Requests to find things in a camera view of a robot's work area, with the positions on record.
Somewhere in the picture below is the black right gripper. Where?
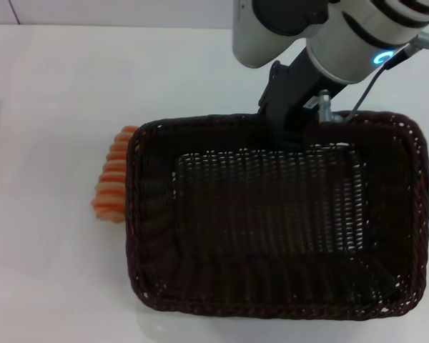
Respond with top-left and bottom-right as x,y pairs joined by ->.
257,45 -> 346,147

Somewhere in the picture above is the dark brown woven basket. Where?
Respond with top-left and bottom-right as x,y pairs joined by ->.
123,111 -> 429,312

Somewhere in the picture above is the orange striped bread loaf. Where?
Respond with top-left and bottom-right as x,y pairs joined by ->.
91,125 -> 141,225

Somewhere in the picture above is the right arm cable with connectors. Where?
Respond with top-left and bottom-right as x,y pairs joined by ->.
316,31 -> 429,125

